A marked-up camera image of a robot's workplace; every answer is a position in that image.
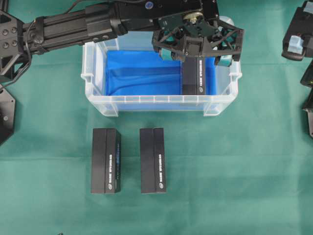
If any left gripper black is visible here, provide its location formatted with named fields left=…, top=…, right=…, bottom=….
left=152, top=11, right=244, bottom=67

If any black camera box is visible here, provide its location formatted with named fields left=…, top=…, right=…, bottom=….
left=139, top=128, right=167, bottom=194
left=91, top=128, right=121, bottom=194
left=182, top=57, right=206, bottom=95

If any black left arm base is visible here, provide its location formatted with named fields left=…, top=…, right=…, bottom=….
left=0, top=86, right=16, bottom=145

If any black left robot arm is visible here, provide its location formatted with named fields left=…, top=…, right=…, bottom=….
left=0, top=0, right=244, bottom=87

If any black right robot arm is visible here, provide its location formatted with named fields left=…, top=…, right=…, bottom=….
left=282, top=0, right=313, bottom=138

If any clear plastic storage case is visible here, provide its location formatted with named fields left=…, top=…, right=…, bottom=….
left=81, top=32, right=242, bottom=117

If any blue plastic liner sheet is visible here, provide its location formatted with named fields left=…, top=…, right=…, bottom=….
left=105, top=50, right=219, bottom=96

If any green table cloth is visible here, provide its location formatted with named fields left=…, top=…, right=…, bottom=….
left=0, top=0, right=313, bottom=235

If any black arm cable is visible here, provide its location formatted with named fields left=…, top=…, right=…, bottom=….
left=0, top=0, right=93, bottom=89

